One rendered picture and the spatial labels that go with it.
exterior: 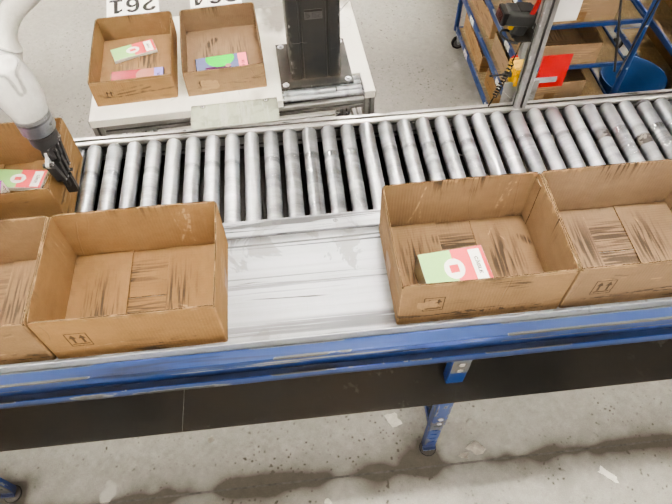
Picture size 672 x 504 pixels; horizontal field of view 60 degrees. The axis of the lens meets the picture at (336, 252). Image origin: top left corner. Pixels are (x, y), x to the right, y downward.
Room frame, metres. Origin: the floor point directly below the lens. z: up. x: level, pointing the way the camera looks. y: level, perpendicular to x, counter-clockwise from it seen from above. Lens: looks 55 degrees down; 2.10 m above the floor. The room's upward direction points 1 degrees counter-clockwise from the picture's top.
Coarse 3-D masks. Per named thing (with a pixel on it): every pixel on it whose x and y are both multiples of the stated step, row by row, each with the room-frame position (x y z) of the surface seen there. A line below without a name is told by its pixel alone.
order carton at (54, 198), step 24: (0, 144) 1.33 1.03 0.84; (24, 144) 1.34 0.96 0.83; (72, 144) 1.33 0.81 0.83; (0, 168) 1.31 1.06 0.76; (24, 168) 1.31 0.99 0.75; (24, 192) 1.06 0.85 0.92; (48, 192) 1.07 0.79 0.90; (72, 192) 1.18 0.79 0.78; (0, 216) 1.05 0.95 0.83; (24, 216) 1.06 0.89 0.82; (48, 216) 1.07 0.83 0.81
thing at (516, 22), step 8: (504, 8) 1.60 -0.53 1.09; (512, 8) 1.60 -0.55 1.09; (520, 8) 1.59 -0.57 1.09; (528, 8) 1.60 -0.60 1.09; (496, 16) 1.61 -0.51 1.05; (504, 16) 1.57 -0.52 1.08; (512, 16) 1.57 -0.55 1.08; (520, 16) 1.58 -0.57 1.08; (528, 16) 1.58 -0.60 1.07; (536, 16) 1.58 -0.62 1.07; (504, 24) 1.57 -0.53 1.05; (512, 24) 1.57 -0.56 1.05; (520, 24) 1.58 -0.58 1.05; (528, 24) 1.58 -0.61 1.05; (512, 32) 1.59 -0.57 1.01; (520, 32) 1.59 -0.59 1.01
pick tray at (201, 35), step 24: (192, 24) 2.02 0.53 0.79; (216, 24) 2.04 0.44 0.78; (240, 24) 2.05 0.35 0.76; (192, 48) 1.91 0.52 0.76; (216, 48) 1.91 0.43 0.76; (240, 48) 1.90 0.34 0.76; (192, 72) 1.65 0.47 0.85; (216, 72) 1.66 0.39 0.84; (240, 72) 1.67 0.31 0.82; (264, 72) 1.69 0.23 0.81
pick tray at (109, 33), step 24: (96, 24) 1.96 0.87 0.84; (120, 24) 1.99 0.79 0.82; (144, 24) 2.00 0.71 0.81; (168, 24) 2.01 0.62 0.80; (96, 48) 1.84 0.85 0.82; (168, 48) 1.91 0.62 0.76; (96, 72) 1.73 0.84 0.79; (168, 72) 1.77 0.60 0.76; (96, 96) 1.60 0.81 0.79; (120, 96) 1.61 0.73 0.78; (144, 96) 1.63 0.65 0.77; (168, 96) 1.64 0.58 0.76
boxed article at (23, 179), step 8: (0, 176) 1.26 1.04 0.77; (8, 176) 1.26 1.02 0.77; (16, 176) 1.26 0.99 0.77; (24, 176) 1.26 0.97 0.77; (32, 176) 1.26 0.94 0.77; (40, 176) 1.26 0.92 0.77; (8, 184) 1.23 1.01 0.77; (16, 184) 1.23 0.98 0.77; (24, 184) 1.23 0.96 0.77; (32, 184) 1.22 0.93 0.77; (40, 184) 1.22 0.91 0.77
